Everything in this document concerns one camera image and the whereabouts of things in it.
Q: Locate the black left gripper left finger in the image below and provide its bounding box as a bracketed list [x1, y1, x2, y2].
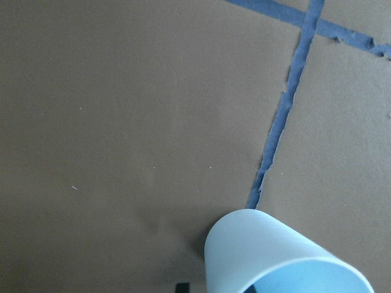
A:
[175, 283, 189, 293]

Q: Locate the light blue cup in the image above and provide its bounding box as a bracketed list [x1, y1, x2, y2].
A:
[204, 209, 374, 292]

